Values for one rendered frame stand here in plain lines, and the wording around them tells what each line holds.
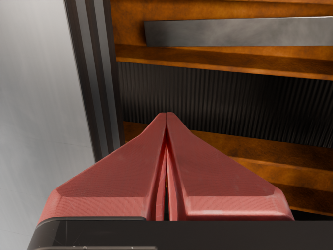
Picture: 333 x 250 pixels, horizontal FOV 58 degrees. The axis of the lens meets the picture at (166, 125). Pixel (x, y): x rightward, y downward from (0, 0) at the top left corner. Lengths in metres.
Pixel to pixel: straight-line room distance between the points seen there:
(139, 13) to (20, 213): 0.28
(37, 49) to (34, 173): 0.14
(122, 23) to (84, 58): 0.16
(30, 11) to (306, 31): 0.24
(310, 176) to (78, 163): 0.33
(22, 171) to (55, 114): 0.10
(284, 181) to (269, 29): 0.25
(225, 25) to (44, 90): 0.18
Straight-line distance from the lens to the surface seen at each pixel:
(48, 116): 0.28
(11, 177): 0.36
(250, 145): 0.43
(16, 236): 0.45
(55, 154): 0.30
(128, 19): 0.40
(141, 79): 0.58
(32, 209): 0.39
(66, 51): 0.23
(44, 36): 0.24
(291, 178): 0.49
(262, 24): 0.33
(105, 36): 0.25
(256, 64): 0.36
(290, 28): 0.33
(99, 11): 0.24
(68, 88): 0.25
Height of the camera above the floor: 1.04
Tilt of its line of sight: 53 degrees down
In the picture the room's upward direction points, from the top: 157 degrees counter-clockwise
